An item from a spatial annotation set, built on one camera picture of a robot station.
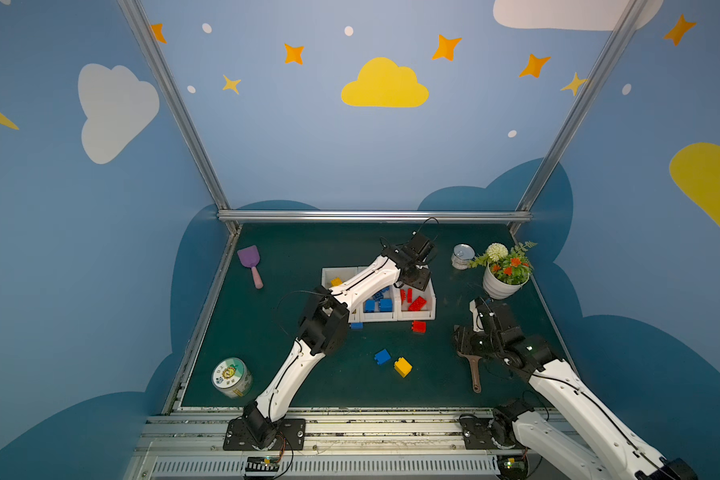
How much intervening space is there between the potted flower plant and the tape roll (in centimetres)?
78

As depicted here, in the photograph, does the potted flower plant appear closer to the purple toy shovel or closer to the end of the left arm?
the end of the left arm

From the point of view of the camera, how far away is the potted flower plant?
0.90 metres

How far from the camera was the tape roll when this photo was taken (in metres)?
0.76
